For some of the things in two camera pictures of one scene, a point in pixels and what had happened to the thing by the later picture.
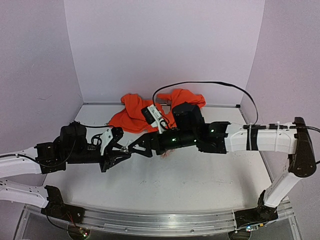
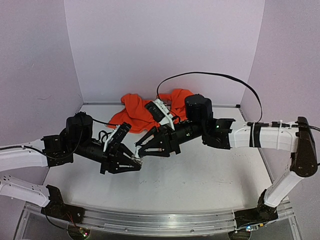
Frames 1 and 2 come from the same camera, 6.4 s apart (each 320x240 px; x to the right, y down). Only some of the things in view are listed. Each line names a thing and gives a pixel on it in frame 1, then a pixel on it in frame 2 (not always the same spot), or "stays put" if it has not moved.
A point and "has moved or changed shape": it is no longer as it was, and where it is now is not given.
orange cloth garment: x=128 y=116 stays put
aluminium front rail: x=152 y=222 stays put
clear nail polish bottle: x=124 y=149 has moved or changed shape
